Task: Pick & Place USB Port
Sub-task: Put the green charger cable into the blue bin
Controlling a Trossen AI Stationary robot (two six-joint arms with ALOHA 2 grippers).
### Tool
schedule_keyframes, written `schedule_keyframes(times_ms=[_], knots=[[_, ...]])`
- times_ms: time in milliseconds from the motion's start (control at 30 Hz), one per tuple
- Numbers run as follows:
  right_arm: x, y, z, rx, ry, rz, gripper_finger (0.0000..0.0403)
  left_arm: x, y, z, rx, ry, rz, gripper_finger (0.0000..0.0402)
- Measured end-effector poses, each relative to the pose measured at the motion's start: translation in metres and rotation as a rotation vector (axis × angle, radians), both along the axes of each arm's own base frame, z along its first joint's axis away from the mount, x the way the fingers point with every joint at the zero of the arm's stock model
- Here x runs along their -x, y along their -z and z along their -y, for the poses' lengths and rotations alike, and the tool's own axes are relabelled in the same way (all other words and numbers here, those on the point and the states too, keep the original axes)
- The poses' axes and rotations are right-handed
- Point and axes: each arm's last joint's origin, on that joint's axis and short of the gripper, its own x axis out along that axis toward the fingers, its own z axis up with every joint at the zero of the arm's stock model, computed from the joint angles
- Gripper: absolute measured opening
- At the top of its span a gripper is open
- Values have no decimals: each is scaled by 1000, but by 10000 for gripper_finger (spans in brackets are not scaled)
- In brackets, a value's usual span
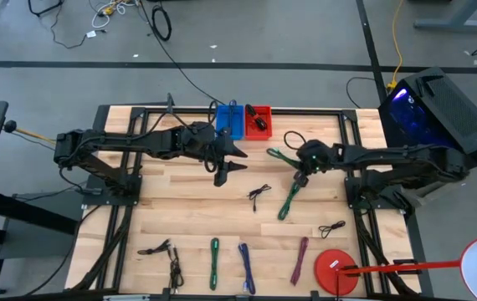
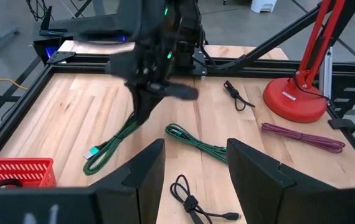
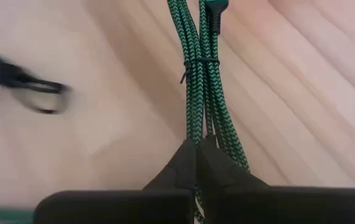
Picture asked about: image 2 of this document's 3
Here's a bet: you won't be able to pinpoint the black floor cable bundle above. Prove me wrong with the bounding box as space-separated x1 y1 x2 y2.
26 0 52 22

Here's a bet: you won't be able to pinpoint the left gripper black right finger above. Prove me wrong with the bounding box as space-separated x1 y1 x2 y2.
226 138 337 224

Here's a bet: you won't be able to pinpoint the green braided USB cable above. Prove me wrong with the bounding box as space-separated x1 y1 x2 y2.
82 113 143 177
164 123 229 165

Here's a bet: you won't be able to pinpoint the black clamp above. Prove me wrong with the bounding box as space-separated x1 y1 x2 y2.
328 118 355 134

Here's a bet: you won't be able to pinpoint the red plastic bin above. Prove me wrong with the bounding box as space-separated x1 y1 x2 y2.
0 157 57 189

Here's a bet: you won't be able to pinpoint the silver metal bracket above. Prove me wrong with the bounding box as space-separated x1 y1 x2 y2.
318 46 334 96

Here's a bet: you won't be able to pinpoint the black stand foot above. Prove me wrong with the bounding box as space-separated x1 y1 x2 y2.
38 5 69 37

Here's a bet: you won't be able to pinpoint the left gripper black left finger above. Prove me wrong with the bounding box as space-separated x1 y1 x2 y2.
88 138 166 224

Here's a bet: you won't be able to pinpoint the red lamp stand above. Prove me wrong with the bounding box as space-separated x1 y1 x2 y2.
262 0 346 124

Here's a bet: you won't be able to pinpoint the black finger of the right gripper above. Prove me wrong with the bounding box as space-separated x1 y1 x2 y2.
129 85 147 124
144 88 166 123

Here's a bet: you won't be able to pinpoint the black aluminium rig frame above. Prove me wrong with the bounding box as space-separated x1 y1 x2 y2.
0 0 355 180

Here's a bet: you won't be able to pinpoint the thin black USB cable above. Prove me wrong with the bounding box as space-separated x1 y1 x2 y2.
169 174 241 224
222 80 256 112

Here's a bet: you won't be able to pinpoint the purple braided USB cable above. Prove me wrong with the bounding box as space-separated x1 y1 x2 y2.
260 122 346 154

